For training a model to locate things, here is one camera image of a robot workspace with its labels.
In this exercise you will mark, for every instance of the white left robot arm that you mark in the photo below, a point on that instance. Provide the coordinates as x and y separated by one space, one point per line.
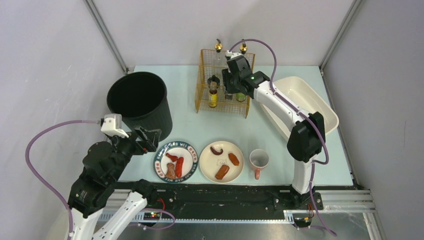
102 167

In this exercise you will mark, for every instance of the orange fried food piece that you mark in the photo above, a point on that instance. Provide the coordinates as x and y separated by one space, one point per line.
233 158

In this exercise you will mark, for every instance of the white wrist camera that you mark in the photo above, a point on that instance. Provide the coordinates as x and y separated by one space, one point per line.
112 125
230 55

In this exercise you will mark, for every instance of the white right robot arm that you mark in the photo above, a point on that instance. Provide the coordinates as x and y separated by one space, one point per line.
307 130

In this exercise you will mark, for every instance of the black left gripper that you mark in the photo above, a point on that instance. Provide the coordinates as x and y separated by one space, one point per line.
143 141

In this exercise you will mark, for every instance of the green rimmed printed plate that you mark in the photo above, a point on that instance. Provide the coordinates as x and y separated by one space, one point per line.
179 149

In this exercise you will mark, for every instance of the oil bottle with brown liquid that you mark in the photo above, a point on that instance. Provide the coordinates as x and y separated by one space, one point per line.
243 48

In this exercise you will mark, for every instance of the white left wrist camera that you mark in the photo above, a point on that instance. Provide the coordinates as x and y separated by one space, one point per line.
112 125

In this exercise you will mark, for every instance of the purple octopus tentacle piece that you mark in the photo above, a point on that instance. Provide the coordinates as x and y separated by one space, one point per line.
215 151

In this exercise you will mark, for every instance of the small black lid spice jar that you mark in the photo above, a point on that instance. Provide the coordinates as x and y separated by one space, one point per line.
228 96

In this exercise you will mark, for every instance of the small yellow label bottle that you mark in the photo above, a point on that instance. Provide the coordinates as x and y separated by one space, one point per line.
213 95

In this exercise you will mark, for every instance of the brown meat piece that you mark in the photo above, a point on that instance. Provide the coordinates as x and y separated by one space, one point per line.
171 171

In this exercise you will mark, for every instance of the yellow wire basket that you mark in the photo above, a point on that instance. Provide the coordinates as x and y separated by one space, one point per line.
207 68

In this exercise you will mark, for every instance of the pink ceramic mug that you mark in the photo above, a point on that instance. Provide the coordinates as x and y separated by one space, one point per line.
258 160

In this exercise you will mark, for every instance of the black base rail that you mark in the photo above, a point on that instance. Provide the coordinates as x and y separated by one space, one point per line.
231 202

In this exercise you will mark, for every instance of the cream plate with bear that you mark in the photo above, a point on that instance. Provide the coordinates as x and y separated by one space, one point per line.
210 163

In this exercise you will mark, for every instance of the white plastic basin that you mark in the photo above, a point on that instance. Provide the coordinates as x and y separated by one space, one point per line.
299 91

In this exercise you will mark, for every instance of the brown sausage piece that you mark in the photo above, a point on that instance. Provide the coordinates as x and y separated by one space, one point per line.
224 169

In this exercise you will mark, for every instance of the small red food piece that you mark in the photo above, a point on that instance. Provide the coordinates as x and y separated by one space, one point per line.
173 158

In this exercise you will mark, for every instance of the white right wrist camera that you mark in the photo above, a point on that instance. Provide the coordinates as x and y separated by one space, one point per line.
230 55

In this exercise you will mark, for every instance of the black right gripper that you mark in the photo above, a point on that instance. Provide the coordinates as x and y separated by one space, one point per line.
230 79

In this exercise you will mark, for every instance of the clear glass oil bottle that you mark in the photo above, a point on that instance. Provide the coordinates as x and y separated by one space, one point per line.
218 48

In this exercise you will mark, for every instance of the red sausage on plate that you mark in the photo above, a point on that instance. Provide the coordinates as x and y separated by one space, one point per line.
179 167

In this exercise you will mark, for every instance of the black plastic trash bin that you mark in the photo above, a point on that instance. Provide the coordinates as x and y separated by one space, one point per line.
141 99

